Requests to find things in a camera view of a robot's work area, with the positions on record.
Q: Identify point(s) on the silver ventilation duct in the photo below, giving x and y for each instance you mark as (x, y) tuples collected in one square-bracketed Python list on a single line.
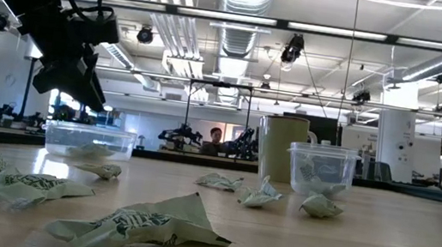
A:
[(239, 39)]

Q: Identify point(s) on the black background rig frame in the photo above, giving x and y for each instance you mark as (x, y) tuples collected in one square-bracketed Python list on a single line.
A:
[(221, 84)]

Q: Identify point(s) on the clear oblong plastic container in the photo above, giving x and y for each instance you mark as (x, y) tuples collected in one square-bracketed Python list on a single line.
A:
[(115, 139)]

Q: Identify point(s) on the black ceiling spotlight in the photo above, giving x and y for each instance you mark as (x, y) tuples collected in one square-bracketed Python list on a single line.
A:
[(145, 36), (265, 86), (0, 22), (361, 95), (292, 49)]

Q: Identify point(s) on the clear round plastic cup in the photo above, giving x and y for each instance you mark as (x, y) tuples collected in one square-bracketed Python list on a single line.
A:
[(342, 158)]

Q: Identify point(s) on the pale yellow-green mug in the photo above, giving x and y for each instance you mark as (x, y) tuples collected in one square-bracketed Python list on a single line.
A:
[(278, 149)]

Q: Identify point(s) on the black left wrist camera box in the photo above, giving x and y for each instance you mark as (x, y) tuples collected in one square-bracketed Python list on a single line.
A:
[(99, 30)]

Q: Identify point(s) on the black background robot arm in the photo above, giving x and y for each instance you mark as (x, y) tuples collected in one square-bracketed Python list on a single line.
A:
[(182, 134), (246, 142)]

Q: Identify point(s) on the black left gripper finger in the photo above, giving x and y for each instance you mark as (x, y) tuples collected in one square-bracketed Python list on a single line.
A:
[(91, 75), (64, 84)]

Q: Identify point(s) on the ceiling light fixture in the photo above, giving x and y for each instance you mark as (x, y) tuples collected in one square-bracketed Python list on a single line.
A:
[(183, 66)]

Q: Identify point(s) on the black monitor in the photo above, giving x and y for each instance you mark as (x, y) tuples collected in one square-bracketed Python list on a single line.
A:
[(328, 130)]

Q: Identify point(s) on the white pillar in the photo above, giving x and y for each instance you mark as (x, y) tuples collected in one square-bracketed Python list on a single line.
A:
[(397, 135)]

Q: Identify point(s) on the black vertical pole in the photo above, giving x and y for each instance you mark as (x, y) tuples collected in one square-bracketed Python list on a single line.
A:
[(27, 87)]

